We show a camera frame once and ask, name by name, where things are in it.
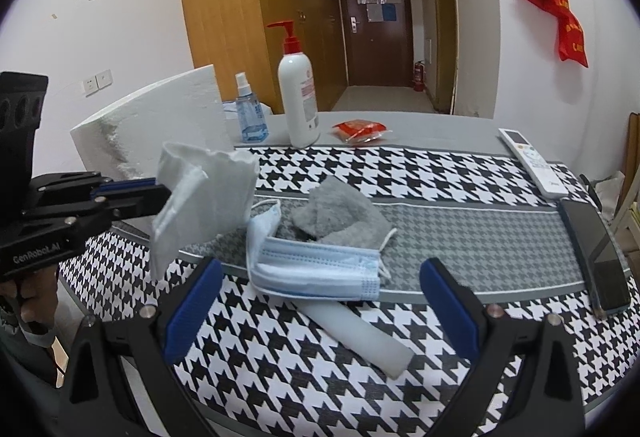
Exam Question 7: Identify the dark brown entrance door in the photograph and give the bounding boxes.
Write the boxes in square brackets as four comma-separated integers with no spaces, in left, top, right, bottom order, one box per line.
[341,0,414,87]

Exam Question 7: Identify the houndstooth table runner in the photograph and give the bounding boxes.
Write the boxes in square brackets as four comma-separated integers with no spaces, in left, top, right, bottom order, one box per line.
[61,146,639,436]

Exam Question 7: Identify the grey folded cloth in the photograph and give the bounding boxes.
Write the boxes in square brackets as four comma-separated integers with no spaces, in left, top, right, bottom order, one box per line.
[277,176,397,251]

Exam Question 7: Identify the blue surgical face mask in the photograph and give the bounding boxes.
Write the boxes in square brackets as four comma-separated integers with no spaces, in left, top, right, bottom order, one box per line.
[245,199,390,301]

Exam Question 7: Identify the white cloth towel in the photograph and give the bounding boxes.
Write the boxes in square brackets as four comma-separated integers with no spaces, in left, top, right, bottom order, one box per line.
[150,142,259,280]

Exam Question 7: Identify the white styrofoam box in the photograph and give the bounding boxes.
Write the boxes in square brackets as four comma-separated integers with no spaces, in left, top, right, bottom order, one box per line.
[70,64,233,180]

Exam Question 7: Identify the person's left hand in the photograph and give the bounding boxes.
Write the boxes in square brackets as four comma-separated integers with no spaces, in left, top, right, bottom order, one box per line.
[21,266,58,327]

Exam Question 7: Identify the red fire extinguisher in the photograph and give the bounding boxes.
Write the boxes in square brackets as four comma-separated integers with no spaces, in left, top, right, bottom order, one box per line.
[412,60,425,93]

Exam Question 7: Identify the red snack packet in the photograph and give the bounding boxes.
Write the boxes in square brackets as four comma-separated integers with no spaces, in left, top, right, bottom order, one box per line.
[331,120,390,146]

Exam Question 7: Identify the white wall socket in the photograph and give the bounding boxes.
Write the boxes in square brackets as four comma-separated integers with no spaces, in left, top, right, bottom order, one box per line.
[81,70,113,97]

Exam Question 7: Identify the white remote control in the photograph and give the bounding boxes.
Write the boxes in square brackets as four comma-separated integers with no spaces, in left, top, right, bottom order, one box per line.
[499,128,568,200]

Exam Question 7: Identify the blue spray bottle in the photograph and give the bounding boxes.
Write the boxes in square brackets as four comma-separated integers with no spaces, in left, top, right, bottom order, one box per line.
[235,72,269,144]

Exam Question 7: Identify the black smartphone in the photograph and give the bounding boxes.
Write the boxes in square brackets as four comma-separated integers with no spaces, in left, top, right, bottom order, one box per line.
[558,200,631,320]

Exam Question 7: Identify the white pump bottle red top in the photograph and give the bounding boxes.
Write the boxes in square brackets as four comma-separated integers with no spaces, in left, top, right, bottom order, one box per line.
[267,20,320,148]

